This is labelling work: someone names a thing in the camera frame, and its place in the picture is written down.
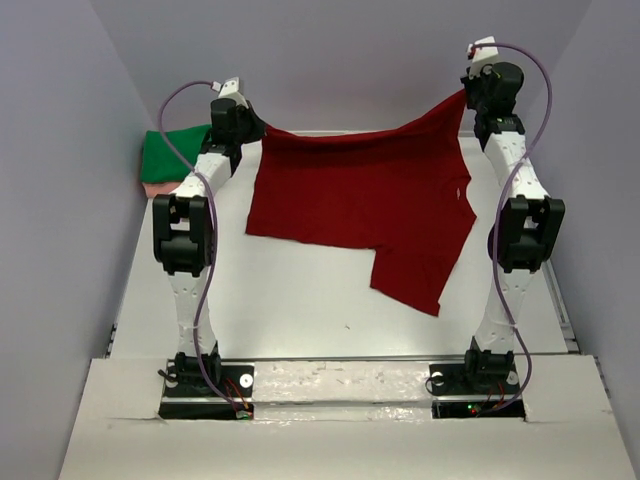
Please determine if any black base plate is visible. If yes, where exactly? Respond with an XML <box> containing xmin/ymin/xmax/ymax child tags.
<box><xmin>425</xmin><ymin>363</ymin><xmax>526</xmax><ymax>420</ymax></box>
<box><xmin>158</xmin><ymin>362</ymin><xmax>255</xmax><ymax>421</ymax></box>

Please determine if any purple cable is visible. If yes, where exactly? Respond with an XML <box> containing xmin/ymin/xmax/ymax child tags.
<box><xmin>467</xmin><ymin>42</ymin><xmax>554</xmax><ymax>414</ymax></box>
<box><xmin>157</xmin><ymin>79</ymin><xmax>251</xmax><ymax>416</ymax></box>

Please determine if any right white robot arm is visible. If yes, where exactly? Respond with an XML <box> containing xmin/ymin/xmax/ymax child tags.
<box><xmin>460</xmin><ymin>60</ymin><xmax>566</xmax><ymax>392</ymax></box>

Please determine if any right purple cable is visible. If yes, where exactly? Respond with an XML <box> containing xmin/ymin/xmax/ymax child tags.
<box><xmin>467</xmin><ymin>42</ymin><xmax>554</xmax><ymax>414</ymax></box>

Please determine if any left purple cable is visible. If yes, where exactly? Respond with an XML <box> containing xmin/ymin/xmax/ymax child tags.
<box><xmin>157</xmin><ymin>79</ymin><xmax>251</xmax><ymax>416</ymax></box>

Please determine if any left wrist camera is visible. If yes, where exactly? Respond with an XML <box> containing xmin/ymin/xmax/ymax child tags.
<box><xmin>211</xmin><ymin>77</ymin><xmax>249</xmax><ymax>108</ymax></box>

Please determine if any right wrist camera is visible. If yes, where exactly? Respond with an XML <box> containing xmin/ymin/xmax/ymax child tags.
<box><xmin>466</xmin><ymin>36</ymin><xmax>499</xmax><ymax>78</ymax></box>

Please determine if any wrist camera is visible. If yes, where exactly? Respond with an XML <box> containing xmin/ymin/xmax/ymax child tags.
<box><xmin>466</xmin><ymin>36</ymin><xmax>499</xmax><ymax>78</ymax></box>
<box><xmin>211</xmin><ymin>77</ymin><xmax>249</xmax><ymax>108</ymax></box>

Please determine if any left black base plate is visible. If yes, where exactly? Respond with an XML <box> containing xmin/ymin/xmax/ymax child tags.
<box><xmin>158</xmin><ymin>362</ymin><xmax>255</xmax><ymax>421</ymax></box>

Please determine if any red t shirt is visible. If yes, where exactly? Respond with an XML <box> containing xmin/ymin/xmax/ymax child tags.
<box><xmin>246</xmin><ymin>91</ymin><xmax>476</xmax><ymax>316</ymax></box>

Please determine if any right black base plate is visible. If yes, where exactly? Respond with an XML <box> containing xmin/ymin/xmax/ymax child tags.
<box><xmin>425</xmin><ymin>363</ymin><xmax>526</xmax><ymax>420</ymax></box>

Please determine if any folded pink t shirt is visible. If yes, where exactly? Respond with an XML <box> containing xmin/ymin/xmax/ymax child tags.
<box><xmin>142</xmin><ymin>182</ymin><xmax>181</xmax><ymax>199</ymax></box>

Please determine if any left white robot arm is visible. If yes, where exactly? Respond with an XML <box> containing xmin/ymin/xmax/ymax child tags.
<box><xmin>152</xmin><ymin>97</ymin><xmax>266</xmax><ymax>402</ymax></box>

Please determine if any folded green t shirt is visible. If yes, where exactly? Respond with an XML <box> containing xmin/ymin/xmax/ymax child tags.
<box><xmin>140</xmin><ymin>125</ymin><xmax>210</xmax><ymax>184</ymax></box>

